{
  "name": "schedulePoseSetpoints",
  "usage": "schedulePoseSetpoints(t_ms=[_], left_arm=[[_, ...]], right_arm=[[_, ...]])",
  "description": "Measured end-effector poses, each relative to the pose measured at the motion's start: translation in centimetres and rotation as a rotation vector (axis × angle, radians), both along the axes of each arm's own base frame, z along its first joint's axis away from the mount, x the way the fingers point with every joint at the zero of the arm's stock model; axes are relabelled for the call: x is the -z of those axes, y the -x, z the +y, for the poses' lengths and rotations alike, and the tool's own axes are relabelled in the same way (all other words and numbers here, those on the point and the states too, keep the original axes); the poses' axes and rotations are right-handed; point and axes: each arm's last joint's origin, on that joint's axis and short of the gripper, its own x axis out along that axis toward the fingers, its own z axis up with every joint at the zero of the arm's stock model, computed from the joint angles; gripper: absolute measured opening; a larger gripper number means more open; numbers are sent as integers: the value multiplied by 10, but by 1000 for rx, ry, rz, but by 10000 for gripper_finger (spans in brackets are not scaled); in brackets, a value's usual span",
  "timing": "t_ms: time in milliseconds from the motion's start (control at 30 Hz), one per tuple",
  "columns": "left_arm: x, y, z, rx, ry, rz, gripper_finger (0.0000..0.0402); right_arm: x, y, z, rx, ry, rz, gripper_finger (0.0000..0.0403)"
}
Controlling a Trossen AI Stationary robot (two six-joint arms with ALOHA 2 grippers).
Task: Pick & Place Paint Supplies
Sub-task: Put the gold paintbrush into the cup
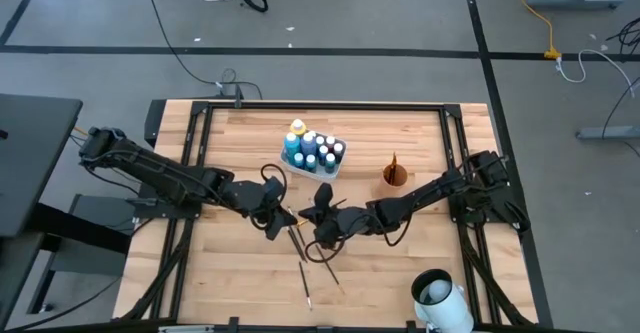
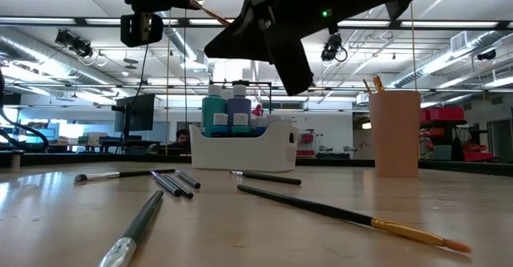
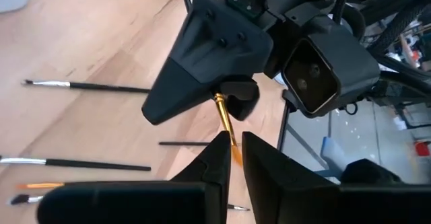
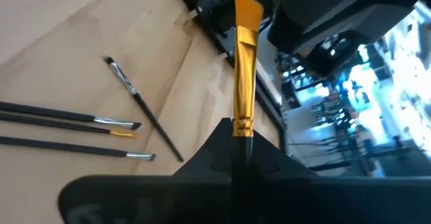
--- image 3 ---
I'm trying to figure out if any thin dark-handled paintbrush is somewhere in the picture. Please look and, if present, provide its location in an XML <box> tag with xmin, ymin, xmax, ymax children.
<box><xmin>7</xmin><ymin>194</ymin><xmax>45</xmax><ymax>207</ymax></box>
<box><xmin>15</xmin><ymin>182</ymin><xmax>65</xmax><ymax>190</ymax></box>
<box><xmin>0</xmin><ymin>156</ymin><xmax>152</xmax><ymax>172</ymax></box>

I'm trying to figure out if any long brown gold-ferrule paintbrush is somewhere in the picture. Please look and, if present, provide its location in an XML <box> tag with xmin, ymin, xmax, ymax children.
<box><xmin>158</xmin><ymin>141</ymin><xmax>212</xmax><ymax>147</ymax></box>

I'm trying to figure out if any blue plastic container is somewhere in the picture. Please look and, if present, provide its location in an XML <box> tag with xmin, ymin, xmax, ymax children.
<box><xmin>319</xmin><ymin>135</ymin><xmax>347</xmax><ymax>171</ymax></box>

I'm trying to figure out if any black silver-ferrule paintbrush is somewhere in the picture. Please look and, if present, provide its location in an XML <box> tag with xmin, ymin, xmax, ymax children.
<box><xmin>21</xmin><ymin>79</ymin><xmax>152</xmax><ymax>94</ymax></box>
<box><xmin>226</xmin><ymin>203</ymin><xmax>251</xmax><ymax>213</ymax></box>

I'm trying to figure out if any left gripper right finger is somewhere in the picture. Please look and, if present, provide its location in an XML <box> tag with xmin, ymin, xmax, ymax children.
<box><xmin>241</xmin><ymin>131</ymin><xmax>431</xmax><ymax>224</ymax></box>

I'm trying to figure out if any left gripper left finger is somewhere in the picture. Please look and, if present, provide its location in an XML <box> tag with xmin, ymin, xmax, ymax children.
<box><xmin>36</xmin><ymin>130</ymin><xmax>233</xmax><ymax>224</ymax></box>

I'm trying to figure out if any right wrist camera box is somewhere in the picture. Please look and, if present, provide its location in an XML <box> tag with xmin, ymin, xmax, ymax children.
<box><xmin>281</xmin><ymin>15</ymin><xmax>381</xmax><ymax>119</ymax></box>

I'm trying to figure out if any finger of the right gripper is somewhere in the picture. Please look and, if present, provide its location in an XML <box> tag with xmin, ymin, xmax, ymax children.
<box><xmin>218</xmin><ymin>79</ymin><xmax>261</xmax><ymax>122</ymax></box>
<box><xmin>141</xmin><ymin>0</ymin><xmax>274</xmax><ymax>126</ymax></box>

